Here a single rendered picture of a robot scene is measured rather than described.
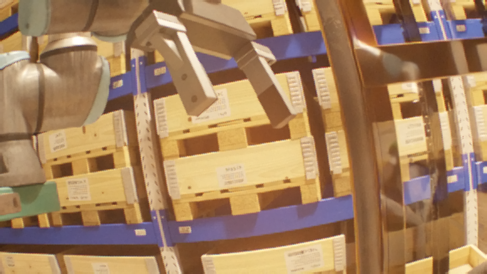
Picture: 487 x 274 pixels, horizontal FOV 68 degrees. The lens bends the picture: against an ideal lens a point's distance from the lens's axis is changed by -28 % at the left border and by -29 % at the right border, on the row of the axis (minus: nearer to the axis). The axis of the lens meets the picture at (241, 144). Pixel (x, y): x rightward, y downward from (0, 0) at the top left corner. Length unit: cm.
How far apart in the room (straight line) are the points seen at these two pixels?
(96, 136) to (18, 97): 207
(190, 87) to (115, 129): 240
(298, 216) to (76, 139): 146
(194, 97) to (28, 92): 51
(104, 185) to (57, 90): 203
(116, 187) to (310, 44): 139
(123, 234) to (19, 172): 210
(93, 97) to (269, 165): 172
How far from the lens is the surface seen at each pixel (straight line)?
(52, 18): 61
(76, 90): 88
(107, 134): 283
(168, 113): 264
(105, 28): 67
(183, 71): 41
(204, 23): 48
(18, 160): 81
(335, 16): 87
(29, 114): 86
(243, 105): 253
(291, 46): 255
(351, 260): 387
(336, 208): 251
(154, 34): 42
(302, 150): 248
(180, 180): 262
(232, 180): 254
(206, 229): 263
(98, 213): 294
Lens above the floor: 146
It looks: 2 degrees up
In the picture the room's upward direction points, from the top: 9 degrees counter-clockwise
